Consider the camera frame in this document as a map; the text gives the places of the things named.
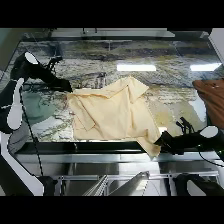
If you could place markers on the cream shirt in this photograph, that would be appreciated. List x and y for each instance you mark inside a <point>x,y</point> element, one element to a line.
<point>113,111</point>

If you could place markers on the silver frame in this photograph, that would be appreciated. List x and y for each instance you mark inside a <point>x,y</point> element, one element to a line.
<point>110,166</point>

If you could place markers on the brown garment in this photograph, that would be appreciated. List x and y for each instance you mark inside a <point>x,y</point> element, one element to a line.
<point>213,100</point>

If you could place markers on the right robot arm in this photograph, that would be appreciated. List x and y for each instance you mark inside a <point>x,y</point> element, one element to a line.
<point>208,133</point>

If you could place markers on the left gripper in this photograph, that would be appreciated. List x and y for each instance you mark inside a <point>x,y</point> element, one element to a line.
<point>62,86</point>

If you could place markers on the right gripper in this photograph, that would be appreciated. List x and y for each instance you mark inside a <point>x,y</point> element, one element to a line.
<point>170,143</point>

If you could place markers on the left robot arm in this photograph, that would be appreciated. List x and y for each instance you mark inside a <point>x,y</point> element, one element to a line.
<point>15,110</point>

